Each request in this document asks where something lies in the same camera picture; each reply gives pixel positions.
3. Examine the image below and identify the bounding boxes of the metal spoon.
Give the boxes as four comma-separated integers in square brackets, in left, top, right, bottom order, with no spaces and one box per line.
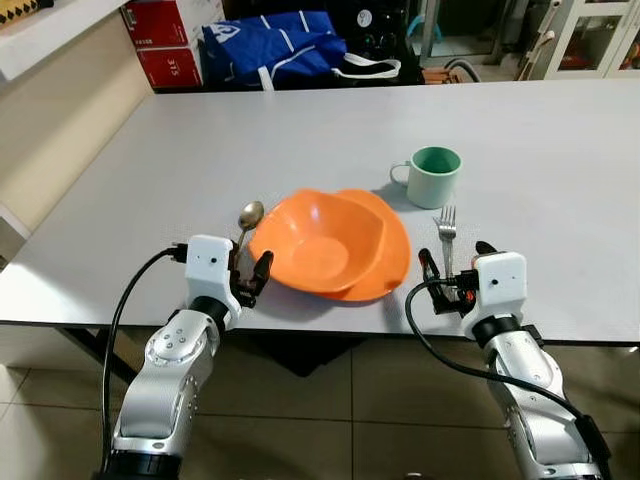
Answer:
[232,200,266,265]

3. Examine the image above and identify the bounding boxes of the metal fork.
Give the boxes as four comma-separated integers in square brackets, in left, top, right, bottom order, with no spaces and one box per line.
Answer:
[437,206,458,281]

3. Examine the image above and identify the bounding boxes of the orange plastic bowl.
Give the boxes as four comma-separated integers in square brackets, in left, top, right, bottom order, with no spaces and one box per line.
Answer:
[248,190,387,295]

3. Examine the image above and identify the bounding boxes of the green mug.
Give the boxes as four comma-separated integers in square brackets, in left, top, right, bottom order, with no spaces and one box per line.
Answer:
[390,146,463,210]

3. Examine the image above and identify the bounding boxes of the grey dining table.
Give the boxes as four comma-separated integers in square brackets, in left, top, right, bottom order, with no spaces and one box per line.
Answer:
[0,78,640,383]

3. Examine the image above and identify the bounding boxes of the small red cardboard box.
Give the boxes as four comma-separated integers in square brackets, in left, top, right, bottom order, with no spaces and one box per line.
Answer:
[135,45,207,92]

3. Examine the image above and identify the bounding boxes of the white glass door cabinet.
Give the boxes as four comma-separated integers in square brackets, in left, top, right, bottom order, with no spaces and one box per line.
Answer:
[520,0,640,81]

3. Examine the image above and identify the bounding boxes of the black appliance round sticker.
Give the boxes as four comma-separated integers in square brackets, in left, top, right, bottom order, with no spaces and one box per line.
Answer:
[330,0,423,57]

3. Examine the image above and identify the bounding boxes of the large red cardboard box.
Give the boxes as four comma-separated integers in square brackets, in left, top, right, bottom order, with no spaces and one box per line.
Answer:
[122,0,223,51]

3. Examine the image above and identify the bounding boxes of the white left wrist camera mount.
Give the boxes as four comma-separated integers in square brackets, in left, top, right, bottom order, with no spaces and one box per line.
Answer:
[185,235,242,327]

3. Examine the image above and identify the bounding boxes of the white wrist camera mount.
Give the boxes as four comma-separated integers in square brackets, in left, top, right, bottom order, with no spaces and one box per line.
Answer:
[185,235,242,327]
[468,252,529,337]

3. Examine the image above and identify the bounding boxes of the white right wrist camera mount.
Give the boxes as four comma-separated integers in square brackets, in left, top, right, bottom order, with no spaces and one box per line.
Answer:
[468,252,529,337]

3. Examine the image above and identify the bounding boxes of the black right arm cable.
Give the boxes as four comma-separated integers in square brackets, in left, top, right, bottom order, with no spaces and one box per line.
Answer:
[405,280,603,453]

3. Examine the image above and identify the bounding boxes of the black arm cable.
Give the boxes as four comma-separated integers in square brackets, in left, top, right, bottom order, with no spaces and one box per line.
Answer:
[100,246,191,473]
[405,280,603,453]

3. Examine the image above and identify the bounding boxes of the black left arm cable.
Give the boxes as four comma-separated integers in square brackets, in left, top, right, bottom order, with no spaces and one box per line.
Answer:
[100,246,191,473]

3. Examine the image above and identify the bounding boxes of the blue bag white straps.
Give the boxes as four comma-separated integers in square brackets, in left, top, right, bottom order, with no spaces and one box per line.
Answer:
[203,10,402,92]

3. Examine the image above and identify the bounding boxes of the white wall ledge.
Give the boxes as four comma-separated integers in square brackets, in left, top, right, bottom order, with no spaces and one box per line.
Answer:
[0,0,131,83]

